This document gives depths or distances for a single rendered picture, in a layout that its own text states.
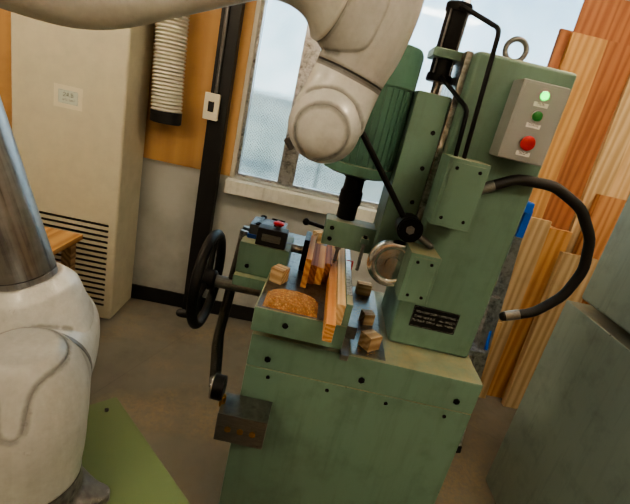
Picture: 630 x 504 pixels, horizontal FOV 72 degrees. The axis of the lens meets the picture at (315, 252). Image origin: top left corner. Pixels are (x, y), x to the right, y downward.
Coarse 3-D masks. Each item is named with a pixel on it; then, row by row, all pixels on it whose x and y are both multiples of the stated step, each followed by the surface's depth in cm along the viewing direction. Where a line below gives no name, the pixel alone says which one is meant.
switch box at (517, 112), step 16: (528, 80) 87; (512, 96) 91; (528, 96) 88; (560, 96) 88; (512, 112) 90; (528, 112) 89; (544, 112) 89; (560, 112) 89; (512, 128) 90; (528, 128) 90; (544, 128) 90; (496, 144) 94; (512, 144) 91; (544, 144) 91; (528, 160) 92
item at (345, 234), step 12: (336, 216) 117; (324, 228) 114; (336, 228) 113; (348, 228) 113; (360, 228) 113; (372, 228) 113; (324, 240) 115; (336, 240) 114; (348, 240) 114; (372, 240) 114
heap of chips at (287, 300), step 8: (272, 296) 98; (280, 296) 98; (288, 296) 98; (296, 296) 98; (304, 296) 100; (264, 304) 97; (272, 304) 97; (280, 304) 97; (288, 304) 97; (296, 304) 97; (304, 304) 97; (312, 304) 99; (296, 312) 96; (304, 312) 97; (312, 312) 97
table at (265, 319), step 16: (304, 240) 147; (240, 272) 118; (256, 288) 117; (272, 288) 106; (288, 288) 108; (304, 288) 110; (320, 288) 112; (256, 304) 96; (320, 304) 103; (256, 320) 96; (272, 320) 96; (288, 320) 96; (304, 320) 96; (320, 320) 96; (288, 336) 97; (304, 336) 97; (320, 336) 97; (336, 336) 97
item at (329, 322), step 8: (336, 264) 120; (336, 272) 114; (328, 280) 110; (336, 280) 109; (328, 288) 103; (336, 288) 104; (328, 296) 99; (328, 304) 95; (328, 312) 91; (328, 320) 88; (328, 328) 87; (328, 336) 87
